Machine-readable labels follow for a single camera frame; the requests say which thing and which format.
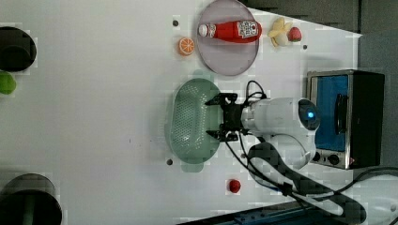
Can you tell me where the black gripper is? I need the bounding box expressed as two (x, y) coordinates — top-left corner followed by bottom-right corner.
(206, 93), (242, 142)

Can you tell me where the green plastic strainer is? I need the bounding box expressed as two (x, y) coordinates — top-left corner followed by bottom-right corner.
(164, 70), (222, 173)

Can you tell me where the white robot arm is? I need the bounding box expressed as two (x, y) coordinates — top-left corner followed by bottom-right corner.
(206, 93), (397, 225)

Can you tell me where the grey round plate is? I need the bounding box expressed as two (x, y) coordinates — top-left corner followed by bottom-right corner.
(196, 0), (259, 76)

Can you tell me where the orange slice toy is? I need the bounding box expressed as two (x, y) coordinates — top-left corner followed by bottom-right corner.
(177, 37), (195, 56)

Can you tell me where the red ketchup bottle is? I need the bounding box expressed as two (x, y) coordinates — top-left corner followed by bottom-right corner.
(198, 21), (262, 44)

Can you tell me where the peeled banana toy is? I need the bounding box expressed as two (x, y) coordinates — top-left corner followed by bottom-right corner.
(268, 17), (292, 47)

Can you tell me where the red strawberry toy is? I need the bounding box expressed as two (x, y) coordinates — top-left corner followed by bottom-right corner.
(287, 27), (302, 42)

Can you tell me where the black toaster oven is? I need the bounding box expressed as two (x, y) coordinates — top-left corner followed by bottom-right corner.
(307, 69), (385, 170)

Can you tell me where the black cup left lower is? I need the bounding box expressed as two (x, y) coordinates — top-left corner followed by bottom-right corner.
(0, 173), (63, 225)

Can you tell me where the black cup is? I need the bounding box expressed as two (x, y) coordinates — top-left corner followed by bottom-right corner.
(0, 173), (63, 225)
(0, 26), (37, 72)

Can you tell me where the black cup left upper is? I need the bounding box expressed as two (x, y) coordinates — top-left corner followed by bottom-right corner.
(0, 26), (37, 72)

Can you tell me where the green toy fruit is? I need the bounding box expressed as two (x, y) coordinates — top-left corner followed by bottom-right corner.
(0, 71), (17, 95)

